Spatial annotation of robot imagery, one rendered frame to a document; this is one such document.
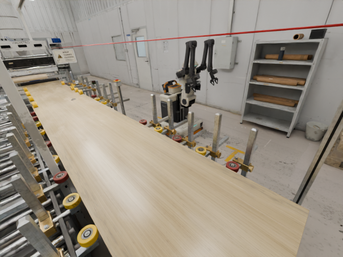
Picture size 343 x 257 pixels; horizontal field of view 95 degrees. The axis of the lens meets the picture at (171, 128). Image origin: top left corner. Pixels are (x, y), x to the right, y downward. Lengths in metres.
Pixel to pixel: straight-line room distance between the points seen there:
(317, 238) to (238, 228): 1.38
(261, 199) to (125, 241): 0.67
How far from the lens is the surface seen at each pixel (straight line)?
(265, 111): 3.92
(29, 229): 0.81
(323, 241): 2.18
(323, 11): 3.60
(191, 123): 1.33
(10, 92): 1.18
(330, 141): 1.01
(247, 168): 1.22
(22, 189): 1.00
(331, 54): 3.58
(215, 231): 0.82
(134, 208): 0.90
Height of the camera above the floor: 1.62
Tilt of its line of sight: 29 degrees down
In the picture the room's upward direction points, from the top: 3 degrees counter-clockwise
